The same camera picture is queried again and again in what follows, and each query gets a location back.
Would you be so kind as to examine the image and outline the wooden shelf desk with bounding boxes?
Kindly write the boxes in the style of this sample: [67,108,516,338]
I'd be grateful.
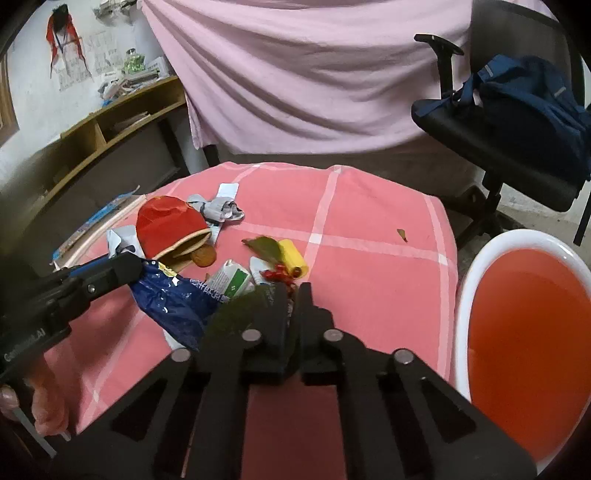
[0,76,190,259]

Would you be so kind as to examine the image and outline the papers in shelf cubby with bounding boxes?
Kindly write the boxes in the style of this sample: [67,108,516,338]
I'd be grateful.
[113,111,151,133]

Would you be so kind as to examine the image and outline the round brown cookie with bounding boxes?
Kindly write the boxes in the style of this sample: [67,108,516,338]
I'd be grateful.
[191,246,217,268]

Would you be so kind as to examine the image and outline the white basin with red inside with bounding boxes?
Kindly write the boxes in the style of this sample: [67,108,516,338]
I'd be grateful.
[455,229,591,472]

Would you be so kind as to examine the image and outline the blue plastic bag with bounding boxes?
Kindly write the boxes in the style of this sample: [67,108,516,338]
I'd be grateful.
[129,261,232,350]

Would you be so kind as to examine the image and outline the red snack bag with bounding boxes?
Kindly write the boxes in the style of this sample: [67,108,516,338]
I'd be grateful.
[135,196,213,262]

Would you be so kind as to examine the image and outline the grey sock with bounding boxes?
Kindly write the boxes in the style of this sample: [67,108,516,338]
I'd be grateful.
[186,194,245,223]

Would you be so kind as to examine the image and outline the silver foil wrapper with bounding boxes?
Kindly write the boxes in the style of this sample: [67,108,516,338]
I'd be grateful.
[107,226,145,257]

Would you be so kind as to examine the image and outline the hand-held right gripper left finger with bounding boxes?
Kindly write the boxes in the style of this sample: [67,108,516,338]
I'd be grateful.
[55,281,296,480]

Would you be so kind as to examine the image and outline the red wrapper scraps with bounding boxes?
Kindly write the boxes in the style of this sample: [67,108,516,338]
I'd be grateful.
[261,264,296,285]

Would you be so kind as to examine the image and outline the green and white carton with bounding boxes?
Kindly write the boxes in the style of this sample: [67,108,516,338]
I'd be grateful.
[205,259,254,299]

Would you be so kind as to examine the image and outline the white wall calendar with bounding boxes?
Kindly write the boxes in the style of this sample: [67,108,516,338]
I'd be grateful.
[58,32,122,91]

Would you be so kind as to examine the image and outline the red wall hanging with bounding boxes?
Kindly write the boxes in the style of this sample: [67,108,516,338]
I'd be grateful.
[45,4,86,77]

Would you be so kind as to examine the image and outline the pink hanging sheet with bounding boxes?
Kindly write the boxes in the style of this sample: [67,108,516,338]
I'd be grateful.
[141,0,476,155]

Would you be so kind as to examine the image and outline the colourful picture book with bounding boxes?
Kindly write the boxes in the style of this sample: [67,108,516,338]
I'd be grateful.
[51,187,146,269]

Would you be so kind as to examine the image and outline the green glass jar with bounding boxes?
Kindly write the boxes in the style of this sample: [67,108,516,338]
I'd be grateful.
[122,48,147,75]

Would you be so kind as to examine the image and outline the pink checked blanket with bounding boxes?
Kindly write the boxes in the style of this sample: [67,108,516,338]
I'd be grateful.
[41,161,460,480]

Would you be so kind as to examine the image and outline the dark blue backpack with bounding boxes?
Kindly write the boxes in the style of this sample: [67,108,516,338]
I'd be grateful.
[457,54,591,182]

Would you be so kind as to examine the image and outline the dark green leaf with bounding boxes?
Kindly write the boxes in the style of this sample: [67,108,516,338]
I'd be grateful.
[203,291,278,343]

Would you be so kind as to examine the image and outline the black office chair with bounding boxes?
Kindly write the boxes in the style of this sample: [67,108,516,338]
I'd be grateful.
[411,0,591,246]

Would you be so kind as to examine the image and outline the pile of papers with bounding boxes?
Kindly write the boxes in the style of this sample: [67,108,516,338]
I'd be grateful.
[97,55,172,105]

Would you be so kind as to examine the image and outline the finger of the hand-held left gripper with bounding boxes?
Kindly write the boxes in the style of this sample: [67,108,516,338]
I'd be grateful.
[64,253,145,315]

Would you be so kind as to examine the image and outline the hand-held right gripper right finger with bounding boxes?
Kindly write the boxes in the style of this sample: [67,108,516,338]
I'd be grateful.
[298,282,539,480]

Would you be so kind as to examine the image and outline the person's left hand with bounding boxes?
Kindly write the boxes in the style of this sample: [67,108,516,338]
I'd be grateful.
[0,360,70,435]

